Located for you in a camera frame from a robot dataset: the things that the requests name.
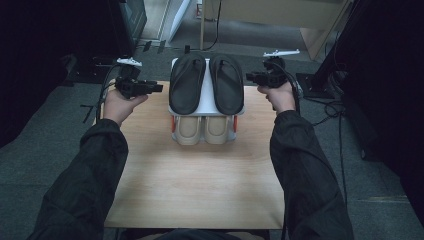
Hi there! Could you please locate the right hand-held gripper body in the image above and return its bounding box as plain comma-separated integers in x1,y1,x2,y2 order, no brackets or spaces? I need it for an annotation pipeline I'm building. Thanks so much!
261,49,300,88

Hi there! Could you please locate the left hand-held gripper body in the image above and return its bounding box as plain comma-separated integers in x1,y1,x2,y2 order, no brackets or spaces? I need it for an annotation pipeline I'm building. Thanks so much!
114,57,148,100

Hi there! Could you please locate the black slipper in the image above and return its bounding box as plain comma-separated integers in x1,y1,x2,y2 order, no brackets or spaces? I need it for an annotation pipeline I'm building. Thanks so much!
168,53,207,116
209,54,245,116

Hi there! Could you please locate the white shoe rack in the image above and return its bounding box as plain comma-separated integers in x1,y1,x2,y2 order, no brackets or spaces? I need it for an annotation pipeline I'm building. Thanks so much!
168,58,246,144

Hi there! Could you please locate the beige clog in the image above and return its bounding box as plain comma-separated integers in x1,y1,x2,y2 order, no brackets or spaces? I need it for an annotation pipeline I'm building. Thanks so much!
203,115,232,145
173,115,203,146

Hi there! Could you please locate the person's right hand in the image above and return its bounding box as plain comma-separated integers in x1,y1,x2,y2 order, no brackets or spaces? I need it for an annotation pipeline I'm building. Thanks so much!
257,81,298,115

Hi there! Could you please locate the person's left hand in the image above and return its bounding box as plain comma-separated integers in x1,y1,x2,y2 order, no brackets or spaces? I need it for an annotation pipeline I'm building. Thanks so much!
103,89,149,127

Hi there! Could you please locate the black metal stand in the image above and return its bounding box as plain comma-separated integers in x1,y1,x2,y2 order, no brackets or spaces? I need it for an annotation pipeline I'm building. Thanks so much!
295,0,359,100

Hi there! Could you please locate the black cabinet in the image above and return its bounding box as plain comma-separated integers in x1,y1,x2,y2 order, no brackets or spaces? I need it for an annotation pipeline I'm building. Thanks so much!
106,0,148,58

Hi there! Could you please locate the light wooden furniture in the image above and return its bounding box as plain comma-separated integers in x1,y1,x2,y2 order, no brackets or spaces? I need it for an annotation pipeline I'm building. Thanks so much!
199,0,354,62

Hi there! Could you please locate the white board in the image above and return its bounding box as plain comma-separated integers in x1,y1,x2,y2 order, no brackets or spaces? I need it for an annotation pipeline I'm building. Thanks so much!
168,0,192,43

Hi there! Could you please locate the right hand-held gripper cable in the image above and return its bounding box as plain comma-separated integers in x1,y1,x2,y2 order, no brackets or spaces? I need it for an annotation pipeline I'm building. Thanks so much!
273,60,304,116

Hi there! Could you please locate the hand-held gripper cable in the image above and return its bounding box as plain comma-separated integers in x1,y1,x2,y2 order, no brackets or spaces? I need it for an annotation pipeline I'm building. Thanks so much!
94,63,123,123
273,60,304,116

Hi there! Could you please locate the left hand-held gripper cable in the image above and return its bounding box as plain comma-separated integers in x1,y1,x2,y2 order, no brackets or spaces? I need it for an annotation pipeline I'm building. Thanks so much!
94,63,123,123

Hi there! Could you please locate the black stand base plate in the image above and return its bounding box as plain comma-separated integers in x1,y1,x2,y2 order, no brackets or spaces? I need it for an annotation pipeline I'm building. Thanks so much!
65,54,118,85

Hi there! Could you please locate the hanging black cable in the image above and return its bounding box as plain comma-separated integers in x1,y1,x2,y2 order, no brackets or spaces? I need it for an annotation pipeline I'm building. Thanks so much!
202,0,223,52

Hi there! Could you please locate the black floor cable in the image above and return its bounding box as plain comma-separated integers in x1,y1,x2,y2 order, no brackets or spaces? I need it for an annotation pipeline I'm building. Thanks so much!
301,96,350,240

